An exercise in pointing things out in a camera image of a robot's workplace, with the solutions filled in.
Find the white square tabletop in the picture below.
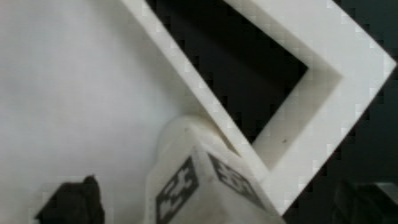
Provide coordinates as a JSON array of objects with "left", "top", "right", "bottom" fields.
[{"left": 0, "top": 0, "right": 281, "bottom": 224}]

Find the white right fence bar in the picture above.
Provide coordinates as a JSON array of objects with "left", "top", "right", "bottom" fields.
[{"left": 224, "top": 0, "right": 396, "bottom": 211}]

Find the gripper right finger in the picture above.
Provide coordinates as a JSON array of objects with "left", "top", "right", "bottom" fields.
[{"left": 332, "top": 180, "right": 398, "bottom": 224}]

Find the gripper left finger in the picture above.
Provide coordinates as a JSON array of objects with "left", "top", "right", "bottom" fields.
[{"left": 34, "top": 175, "right": 105, "bottom": 224}]

